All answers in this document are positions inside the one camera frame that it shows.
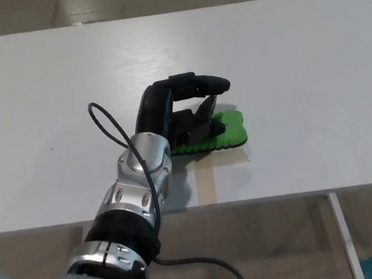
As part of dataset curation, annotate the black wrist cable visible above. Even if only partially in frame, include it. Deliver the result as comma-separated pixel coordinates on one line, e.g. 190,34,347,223
87,83,248,279

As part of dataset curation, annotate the teal patterned item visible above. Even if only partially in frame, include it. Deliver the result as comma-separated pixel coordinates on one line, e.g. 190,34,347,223
359,256,372,279

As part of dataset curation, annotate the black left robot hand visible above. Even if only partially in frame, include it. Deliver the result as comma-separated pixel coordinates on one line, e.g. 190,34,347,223
126,66,240,154

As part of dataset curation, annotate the narrow beige tape strip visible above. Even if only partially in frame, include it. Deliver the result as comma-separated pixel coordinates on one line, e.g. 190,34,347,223
194,166,220,206

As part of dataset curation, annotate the green whiteboard eraser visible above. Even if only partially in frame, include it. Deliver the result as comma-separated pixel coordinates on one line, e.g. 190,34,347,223
165,108,251,159

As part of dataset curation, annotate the white table leg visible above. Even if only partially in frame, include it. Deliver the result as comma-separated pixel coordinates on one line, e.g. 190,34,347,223
328,190,366,279

